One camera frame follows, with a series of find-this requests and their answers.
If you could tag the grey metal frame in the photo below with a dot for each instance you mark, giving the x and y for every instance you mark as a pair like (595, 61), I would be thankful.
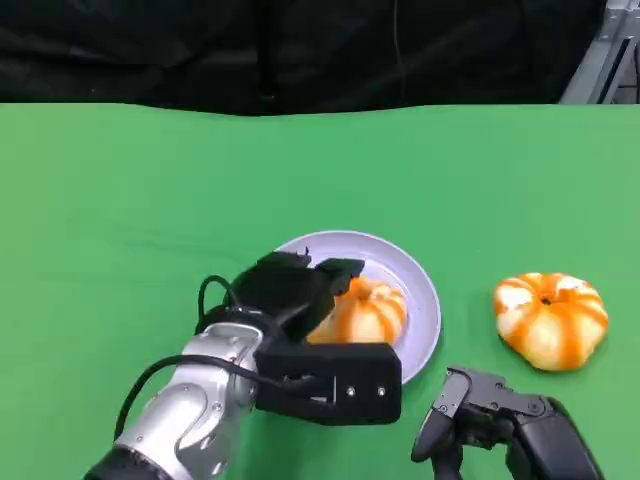
(600, 65)

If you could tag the lilac plate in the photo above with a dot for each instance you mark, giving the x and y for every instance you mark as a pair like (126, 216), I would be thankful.
(415, 300)

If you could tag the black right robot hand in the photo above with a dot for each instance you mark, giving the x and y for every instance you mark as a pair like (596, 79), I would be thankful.
(545, 440)

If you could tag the black backdrop curtain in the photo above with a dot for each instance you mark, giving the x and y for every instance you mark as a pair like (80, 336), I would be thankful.
(200, 50)

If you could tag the orange and white bread roll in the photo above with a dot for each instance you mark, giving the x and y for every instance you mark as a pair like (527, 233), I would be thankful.
(550, 325)
(370, 315)

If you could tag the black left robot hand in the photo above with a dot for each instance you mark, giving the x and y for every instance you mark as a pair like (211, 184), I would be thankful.
(285, 295)

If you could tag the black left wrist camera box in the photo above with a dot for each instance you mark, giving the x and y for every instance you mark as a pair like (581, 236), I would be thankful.
(350, 380)

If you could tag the green table cloth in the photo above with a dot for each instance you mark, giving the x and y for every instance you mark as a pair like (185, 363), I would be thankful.
(320, 175)

